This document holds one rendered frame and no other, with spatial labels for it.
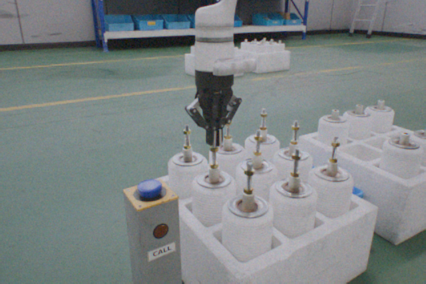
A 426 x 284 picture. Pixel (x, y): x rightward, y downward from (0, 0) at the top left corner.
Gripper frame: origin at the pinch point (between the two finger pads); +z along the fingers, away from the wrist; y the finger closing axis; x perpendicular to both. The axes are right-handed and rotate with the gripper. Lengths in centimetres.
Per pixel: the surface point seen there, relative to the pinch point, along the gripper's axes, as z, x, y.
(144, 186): 2.0, 6.0, 18.7
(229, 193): 11.2, 4.5, -0.4
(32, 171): 35, -83, 24
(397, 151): 11, 16, -48
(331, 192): 12.0, 16.4, -18.6
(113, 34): 11, -405, -138
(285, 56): 21, -165, -216
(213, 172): 7.6, 0.6, 0.8
